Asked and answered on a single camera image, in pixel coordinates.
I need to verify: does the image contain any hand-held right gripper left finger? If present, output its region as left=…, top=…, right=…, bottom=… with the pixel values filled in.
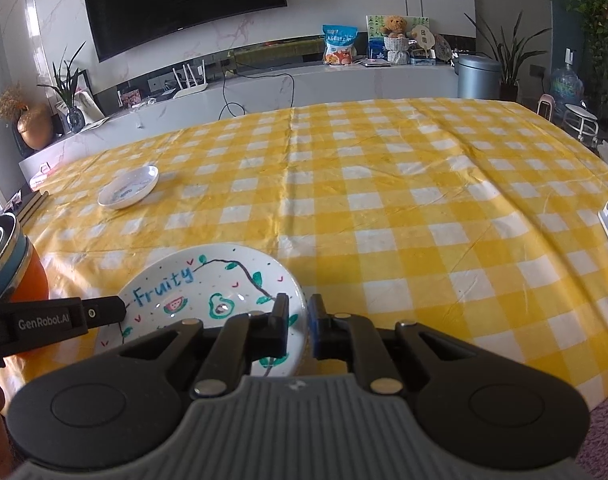
left=116, top=292, right=291, bottom=397

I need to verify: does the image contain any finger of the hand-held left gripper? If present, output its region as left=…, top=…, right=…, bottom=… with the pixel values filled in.
left=80, top=296, right=128, bottom=334

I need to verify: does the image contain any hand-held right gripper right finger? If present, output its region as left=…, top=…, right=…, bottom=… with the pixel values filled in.
left=307, top=293, right=485, bottom=396

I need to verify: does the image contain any orange bowl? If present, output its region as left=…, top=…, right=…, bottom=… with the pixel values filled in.
left=4, top=247, right=51, bottom=358

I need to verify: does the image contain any steel bowl with blue shell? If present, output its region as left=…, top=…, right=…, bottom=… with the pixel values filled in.
left=0, top=212, right=32, bottom=305

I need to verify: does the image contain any white fruit-painted plate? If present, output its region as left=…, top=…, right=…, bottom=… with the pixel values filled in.
left=91, top=244, right=309, bottom=378

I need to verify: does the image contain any grey remote control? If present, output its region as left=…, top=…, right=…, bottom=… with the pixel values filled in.
left=16, top=189, right=50, bottom=226

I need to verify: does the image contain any small white dish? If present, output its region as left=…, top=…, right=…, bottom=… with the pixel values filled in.
left=97, top=165, right=160, bottom=210

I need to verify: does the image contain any yellow checkered tablecloth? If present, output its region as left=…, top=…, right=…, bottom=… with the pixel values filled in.
left=16, top=97, right=608, bottom=411

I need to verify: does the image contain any gold vase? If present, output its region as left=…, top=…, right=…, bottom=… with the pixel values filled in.
left=17, top=109, right=54, bottom=151

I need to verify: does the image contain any dried flower bunch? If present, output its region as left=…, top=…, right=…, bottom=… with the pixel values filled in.
left=0, top=85, right=30, bottom=123

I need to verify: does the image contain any white marble TV console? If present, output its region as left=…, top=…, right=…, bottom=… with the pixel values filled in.
left=18, top=62, right=460, bottom=181

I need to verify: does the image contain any white router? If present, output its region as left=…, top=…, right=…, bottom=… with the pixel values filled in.
left=173, top=59, right=210, bottom=100

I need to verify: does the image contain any blue snack bag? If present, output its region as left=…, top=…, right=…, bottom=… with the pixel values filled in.
left=322, top=25, right=359, bottom=66

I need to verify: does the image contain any white woven basket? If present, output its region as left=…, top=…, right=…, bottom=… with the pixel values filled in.
left=384, top=35, right=411, bottom=65

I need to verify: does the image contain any grey trash can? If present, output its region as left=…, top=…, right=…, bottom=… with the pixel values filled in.
left=454, top=54, right=501, bottom=101

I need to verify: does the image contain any green picture card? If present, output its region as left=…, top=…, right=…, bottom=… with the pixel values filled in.
left=366, top=15, right=430, bottom=58

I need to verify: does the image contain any round hand fan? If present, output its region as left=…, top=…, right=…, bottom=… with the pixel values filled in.
left=414, top=24, right=437, bottom=52

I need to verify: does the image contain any brown teddy bear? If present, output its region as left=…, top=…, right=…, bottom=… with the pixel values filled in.
left=382, top=15, right=410, bottom=38

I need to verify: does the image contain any pink small heater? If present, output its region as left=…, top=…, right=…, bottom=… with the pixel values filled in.
left=534, top=94, right=556, bottom=122

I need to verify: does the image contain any black television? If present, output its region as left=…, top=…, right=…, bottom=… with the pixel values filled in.
left=80, top=0, right=288, bottom=63

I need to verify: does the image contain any green potted plant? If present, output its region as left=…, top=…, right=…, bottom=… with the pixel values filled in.
left=464, top=10, right=552, bottom=103

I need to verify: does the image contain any white round stand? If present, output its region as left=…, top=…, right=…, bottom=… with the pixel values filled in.
left=564, top=104, right=600, bottom=143

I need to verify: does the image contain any blue water bottle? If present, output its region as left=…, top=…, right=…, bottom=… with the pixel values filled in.
left=550, top=65, right=585, bottom=116

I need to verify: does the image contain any hanging green plant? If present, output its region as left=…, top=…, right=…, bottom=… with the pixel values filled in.
left=529, top=0, right=608, bottom=76

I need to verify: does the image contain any black cable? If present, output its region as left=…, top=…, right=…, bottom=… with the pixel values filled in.
left=219, top=72, right=297, bottom=121

